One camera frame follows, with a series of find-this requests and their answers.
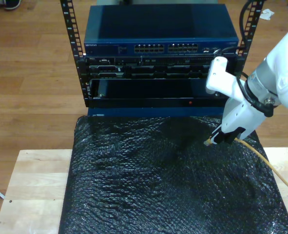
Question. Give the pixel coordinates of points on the black perforated rack post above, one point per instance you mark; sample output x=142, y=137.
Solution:
x=68, y=24
x=255, y=22

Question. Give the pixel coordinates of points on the blue network switch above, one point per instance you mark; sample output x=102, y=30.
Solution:
x=158, y=24

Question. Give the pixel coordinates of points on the black bubble wrap mat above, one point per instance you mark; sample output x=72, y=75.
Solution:
x=158, y=207

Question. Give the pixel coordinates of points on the black rack server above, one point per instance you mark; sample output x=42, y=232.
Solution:
x=158, y=70

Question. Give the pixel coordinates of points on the crumpled white paper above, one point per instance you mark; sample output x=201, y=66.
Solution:
x=266, y=14

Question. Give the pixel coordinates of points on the black rack shelf tray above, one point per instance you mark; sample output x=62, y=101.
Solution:
x=158, y=102

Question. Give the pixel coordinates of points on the blue flat base box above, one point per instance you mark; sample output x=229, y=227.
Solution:
x=134, y=111

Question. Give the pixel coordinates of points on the person's dark shoe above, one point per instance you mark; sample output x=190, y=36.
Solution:
x=12, y=4

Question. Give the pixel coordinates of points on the pale grey box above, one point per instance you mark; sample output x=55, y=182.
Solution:
x=109, y=2

